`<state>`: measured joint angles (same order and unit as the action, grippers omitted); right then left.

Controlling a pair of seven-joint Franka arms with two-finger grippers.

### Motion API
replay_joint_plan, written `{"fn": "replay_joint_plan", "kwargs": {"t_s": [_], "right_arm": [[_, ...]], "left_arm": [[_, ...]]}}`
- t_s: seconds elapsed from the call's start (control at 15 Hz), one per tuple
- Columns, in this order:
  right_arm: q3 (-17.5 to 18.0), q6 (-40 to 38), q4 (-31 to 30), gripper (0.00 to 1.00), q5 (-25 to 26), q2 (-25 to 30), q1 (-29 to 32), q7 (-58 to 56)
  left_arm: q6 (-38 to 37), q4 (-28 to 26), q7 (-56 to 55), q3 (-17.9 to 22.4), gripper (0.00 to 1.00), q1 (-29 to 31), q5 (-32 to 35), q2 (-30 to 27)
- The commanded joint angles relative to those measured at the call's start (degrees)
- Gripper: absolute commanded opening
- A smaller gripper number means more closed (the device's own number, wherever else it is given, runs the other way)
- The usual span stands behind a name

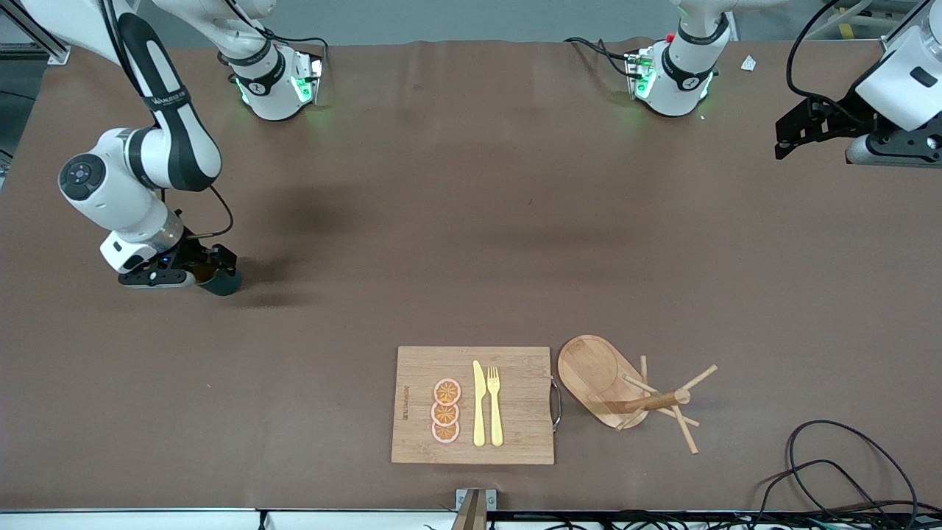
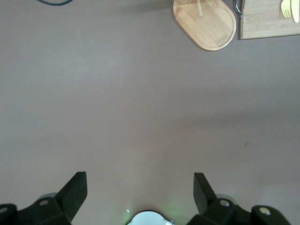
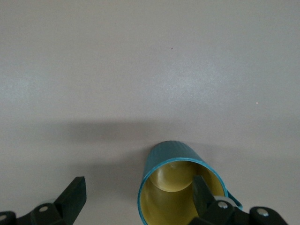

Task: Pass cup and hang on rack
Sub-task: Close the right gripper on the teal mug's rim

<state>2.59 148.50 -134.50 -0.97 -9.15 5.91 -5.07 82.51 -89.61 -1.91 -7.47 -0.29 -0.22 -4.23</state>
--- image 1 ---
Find dark teal cup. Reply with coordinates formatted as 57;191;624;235
196;266;243;297

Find wooden cup rack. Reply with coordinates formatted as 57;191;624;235
557;335;718;455

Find brown table cover mat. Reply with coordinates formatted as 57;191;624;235
0;37;942;513

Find yellow plastic knife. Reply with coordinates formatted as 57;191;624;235
472;360;487;448

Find yellow plastic fork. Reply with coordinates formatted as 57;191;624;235
486;366;505;448

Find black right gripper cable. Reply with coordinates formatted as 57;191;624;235
160;184;235;241

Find aluminium frame profile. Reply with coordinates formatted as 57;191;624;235
0;0;72;66
879;0;937;54

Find black left arm base cable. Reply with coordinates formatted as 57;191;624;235
564;37;635;79

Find black arm base cable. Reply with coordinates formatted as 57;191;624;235
564;37;635;79
224;0;330;60

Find black right arm base cable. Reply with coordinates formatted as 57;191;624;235
224;0;330;60

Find white table edge rail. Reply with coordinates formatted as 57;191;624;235
0;508;456;530

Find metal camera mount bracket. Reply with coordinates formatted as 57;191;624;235
456;488;497;530

